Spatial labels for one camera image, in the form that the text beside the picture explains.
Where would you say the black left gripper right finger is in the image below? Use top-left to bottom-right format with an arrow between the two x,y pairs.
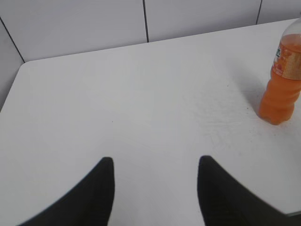
197,155 -> 301,226

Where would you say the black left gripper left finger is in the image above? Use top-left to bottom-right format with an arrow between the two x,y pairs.
22,157 -> 115,226

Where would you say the orange drink plastic bottle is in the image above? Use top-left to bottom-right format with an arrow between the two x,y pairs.
259,19 -> 301,125

